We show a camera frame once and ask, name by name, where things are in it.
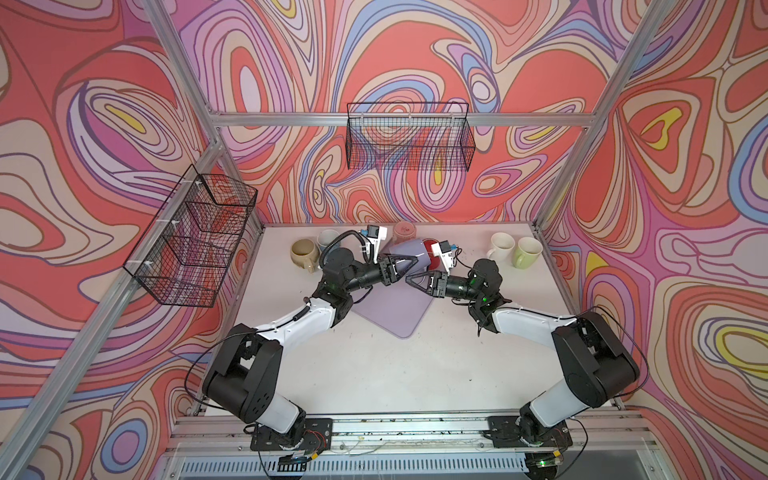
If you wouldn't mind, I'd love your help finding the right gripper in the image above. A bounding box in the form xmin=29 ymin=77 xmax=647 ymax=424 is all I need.
xmin=405 ymin=270 xmax=482 ymax=302

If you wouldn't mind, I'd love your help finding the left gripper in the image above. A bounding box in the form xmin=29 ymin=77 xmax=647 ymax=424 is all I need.
xmin=340 ymin=256 xmax=416 ymax=298

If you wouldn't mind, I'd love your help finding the white mug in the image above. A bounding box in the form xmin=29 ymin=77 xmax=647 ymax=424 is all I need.
xmin=485 ymin=232 xmax=516 ymax=265

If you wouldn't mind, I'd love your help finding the beige speckled mug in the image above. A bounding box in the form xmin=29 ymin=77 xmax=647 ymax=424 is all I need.
xmin=290 ymin=238 xmax=320 ymax=273

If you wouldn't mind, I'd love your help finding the light green mug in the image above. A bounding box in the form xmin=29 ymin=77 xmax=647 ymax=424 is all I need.
xmin=512 ymin=237 xmax=543 ymax=270

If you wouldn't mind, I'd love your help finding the purple grey mug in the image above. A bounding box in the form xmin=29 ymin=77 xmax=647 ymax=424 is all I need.
xmin=384 ymin=238 xmax=432 ymax=275

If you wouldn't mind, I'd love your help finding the blue textured mug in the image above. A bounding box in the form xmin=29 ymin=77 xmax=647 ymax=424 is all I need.
xmin=316 ymin=229 xmax=340 ymax=253

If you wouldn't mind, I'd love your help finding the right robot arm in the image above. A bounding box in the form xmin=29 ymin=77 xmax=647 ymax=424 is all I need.
xmin=405 ymin=259 xmax=640 ymax=446

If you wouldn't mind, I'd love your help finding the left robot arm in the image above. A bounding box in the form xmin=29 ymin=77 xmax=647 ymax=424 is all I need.
xmin=202 ymin=248 xmax=418 ymax=443

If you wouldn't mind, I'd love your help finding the red mug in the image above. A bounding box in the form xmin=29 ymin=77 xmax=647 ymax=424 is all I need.
xmin=422 ymin=238 xmax=438 ymax=254

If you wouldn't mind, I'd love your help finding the pink mug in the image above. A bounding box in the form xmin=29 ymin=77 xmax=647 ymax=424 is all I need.
xmin=393 ymin=221 xmax=417 ymax=244

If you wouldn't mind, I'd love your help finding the lilac plastic tray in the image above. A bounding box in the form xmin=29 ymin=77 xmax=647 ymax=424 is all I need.
xmin=352 ymin=278 xmax=434 ymax=339

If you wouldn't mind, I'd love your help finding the black wire basket back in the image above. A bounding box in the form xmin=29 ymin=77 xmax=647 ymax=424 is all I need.
xmin=345 ymin=100 xmax=476 ymax=172

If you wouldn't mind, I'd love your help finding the black wire basket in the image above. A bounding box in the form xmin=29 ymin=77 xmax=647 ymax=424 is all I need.
xmin=345 ymin=100 xmax=476 ymax=172
xmin=123 ymin=166 xmax=258 ymax=308

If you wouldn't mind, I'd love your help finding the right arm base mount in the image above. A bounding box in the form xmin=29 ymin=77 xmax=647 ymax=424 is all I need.
xmin=481 ymin=415 xmax=573 ymax=449

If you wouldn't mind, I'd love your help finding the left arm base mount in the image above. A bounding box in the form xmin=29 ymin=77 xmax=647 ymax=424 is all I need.
xmin=243 ymin=417 xmax=334 ymax=453

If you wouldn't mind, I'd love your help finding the black wire basket left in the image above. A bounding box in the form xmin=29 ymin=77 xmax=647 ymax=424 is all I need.
xmin=123 ymin=166 xmax=258 ymax=308

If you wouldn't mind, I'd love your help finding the aluminium front rail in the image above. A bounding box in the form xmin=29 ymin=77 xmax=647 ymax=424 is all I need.
xmin=155 ymin=409 xmax=672 ymax=479

